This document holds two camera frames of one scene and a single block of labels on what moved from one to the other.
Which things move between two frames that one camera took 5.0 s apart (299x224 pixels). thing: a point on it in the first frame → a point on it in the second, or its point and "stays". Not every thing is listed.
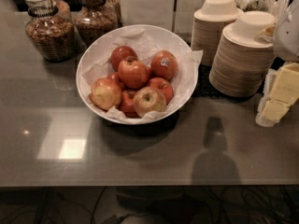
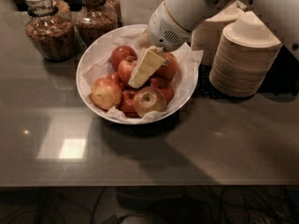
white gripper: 288,37 → 163,28
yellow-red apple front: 149,99 stays
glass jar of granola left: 49,27 stays
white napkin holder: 148,5 stays
